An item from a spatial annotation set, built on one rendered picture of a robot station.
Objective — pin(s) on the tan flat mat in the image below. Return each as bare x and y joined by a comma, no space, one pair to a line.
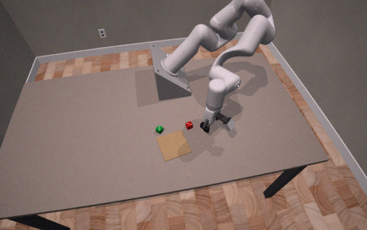
173,145

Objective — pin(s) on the red die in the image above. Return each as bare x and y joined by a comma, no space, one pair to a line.
189,125

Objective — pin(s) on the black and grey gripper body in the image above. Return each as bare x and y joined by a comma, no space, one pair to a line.
210,115

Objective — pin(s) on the green die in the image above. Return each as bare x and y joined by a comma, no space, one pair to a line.
159,129

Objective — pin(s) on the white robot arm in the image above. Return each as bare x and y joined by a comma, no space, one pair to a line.
260,30

